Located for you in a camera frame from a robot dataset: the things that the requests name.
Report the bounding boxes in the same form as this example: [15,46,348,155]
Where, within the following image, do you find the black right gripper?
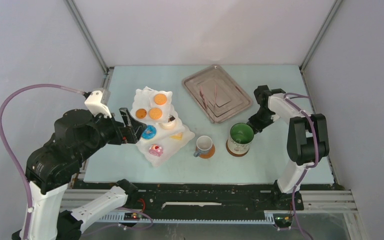
[246,108,274,137]

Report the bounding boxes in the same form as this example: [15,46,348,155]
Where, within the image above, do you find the blue frosted donut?
[141,125,157,140]

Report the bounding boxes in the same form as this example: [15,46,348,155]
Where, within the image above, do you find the brown cookie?
[135,108,148,119]

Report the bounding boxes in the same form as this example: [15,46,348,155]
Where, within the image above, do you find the green interior floral mug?
[226,123,255,153]

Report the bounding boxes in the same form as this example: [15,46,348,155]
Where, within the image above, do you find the orange cookie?
[148,107,163,120]
[153,93,168,106]

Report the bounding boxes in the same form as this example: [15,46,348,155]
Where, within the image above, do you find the pink swiss roll cake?
[148,144,164,157]

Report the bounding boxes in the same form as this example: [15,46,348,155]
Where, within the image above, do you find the dark brown wooden saucer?
[226,146,249,158]

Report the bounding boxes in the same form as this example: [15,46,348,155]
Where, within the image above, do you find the white chocolate donut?
[159,115,177,130]

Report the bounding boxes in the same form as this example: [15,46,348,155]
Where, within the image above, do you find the orange cookie front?
[153,93,168,106]

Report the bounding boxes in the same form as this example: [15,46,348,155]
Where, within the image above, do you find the pink-tipped metal tongs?
[199,84,218,117]

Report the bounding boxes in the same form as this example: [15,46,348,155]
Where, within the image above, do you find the yellow cake slice with cherry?
[170,132,184,141]

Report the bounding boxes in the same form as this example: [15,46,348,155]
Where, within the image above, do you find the white grey mug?
[193,135,214,157]

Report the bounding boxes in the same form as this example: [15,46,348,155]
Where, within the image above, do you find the light brown coaster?
[199,144,216,159]

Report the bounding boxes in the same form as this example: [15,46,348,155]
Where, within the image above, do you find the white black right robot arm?
[247,85,330,209]

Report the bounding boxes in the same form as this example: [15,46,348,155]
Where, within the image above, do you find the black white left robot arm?
[11,107,147,240]

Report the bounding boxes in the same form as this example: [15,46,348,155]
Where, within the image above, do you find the white spare arm link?
[56,186,128,240]

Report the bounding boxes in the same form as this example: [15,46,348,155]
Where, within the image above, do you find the white three-tier dessert stand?
[131,86,195,168]

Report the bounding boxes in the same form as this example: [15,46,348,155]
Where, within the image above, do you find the stainless steel tray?
[182,64,253,124]

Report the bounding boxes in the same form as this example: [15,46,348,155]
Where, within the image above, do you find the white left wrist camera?
[84,88,113,119]

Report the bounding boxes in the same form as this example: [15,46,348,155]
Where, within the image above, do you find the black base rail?
[69,180,306,222]

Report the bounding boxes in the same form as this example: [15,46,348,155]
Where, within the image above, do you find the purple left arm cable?
[0,83,89,240]

